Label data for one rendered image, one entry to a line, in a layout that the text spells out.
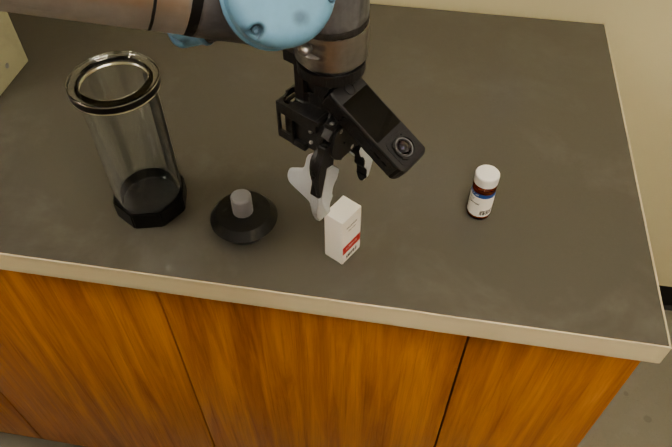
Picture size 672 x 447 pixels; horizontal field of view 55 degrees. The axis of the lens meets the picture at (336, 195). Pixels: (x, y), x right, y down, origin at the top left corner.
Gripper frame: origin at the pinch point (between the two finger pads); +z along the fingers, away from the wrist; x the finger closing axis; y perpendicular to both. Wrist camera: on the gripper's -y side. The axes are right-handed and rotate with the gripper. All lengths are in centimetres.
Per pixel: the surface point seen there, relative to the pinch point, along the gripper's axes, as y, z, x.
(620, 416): -47, 105, -58
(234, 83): 37.0, 10.7, -16.2
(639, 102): -16, 31, -83
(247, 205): 11.7, 4.8, 6.0
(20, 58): 70, 9, 4
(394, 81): 15.7, 10.7, -34.0
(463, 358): -18.8, 25.9, -4.2
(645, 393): -50, 105, -69
